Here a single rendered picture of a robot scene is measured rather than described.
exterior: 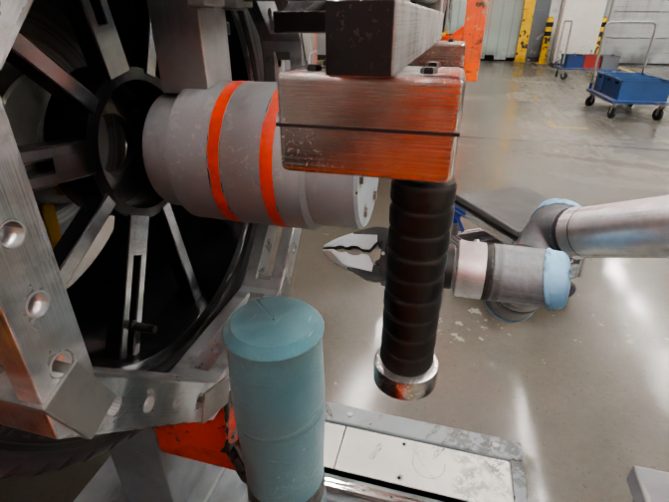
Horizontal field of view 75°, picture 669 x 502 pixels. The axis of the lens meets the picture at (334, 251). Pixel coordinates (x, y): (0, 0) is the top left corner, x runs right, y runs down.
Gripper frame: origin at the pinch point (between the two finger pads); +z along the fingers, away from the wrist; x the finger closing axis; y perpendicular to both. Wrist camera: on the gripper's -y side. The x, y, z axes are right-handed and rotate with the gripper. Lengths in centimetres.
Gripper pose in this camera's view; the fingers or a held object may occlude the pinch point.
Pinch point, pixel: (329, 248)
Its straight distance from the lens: 72.5
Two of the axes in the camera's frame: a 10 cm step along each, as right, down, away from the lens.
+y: 1.8, 3.1, 9.3
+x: 1.8, -9.4, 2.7
